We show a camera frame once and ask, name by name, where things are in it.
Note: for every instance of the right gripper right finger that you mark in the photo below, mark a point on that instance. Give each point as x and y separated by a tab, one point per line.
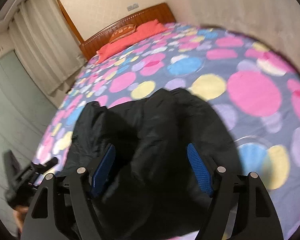
256	217

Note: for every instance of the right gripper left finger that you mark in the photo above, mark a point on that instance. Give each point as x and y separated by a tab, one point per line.
66	207

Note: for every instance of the black quilted jacket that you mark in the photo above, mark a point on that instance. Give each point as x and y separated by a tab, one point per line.
152	192

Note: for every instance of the person's left hand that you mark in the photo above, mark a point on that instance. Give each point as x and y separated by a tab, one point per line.
19	214

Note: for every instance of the frosted glass wardrobe door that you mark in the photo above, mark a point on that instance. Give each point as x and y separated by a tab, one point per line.
25	114

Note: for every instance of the colourful dotted bedspread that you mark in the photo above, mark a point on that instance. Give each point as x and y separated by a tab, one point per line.
255	91

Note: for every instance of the beige window curtain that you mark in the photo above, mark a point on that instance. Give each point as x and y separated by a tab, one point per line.
44	44

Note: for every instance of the orange embroidered pillow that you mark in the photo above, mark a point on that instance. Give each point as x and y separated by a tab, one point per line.
122	32

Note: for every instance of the red blanket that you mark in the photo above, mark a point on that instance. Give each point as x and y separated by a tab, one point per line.
142	32

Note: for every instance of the striped beige side curtain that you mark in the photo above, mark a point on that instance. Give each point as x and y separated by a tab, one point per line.
275	22

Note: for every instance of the wall switch panel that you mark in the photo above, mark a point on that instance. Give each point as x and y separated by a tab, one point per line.
132	7

